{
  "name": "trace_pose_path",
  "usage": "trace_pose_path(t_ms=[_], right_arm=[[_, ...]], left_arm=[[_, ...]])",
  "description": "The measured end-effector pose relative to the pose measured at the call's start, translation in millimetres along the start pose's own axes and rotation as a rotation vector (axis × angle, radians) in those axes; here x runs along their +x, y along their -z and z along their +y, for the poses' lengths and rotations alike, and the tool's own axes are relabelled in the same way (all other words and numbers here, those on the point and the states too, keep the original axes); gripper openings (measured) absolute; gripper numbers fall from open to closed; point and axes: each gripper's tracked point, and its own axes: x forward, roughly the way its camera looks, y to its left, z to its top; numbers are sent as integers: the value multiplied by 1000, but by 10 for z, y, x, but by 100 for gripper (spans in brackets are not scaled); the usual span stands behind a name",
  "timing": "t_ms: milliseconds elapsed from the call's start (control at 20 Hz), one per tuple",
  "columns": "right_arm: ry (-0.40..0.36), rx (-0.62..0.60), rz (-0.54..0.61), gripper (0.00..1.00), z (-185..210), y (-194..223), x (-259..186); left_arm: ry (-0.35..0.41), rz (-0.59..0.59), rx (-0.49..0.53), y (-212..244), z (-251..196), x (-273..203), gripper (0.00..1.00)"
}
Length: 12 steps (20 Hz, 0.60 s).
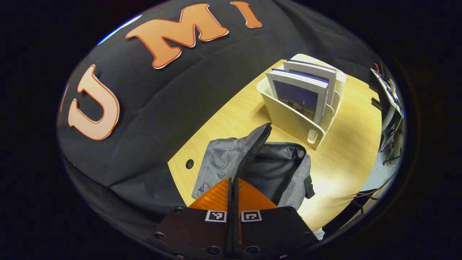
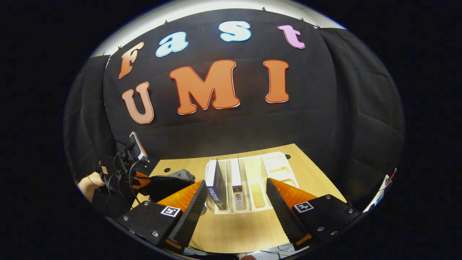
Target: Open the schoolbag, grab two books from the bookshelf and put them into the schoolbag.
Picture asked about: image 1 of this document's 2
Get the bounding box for grey portrait cover book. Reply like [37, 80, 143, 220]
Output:
[283, 60, 337, 106]

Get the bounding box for black backdrop cloth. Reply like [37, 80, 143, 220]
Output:
[56, 0, 383, 241]

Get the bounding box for grey schoolbag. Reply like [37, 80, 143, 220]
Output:
[191, 123, 315, 211]

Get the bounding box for black cables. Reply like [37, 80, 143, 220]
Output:
[356, 155, 401, 203]

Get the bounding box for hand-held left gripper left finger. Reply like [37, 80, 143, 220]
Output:
[146, 177, 234, 260]

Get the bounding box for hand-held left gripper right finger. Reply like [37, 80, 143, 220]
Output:
[233, 177, 320, 260]

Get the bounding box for blue night cover book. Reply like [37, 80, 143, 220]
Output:
[266, 68, 330, 125]

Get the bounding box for white bookshelf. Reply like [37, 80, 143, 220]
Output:
[257, 53, 347, 150]

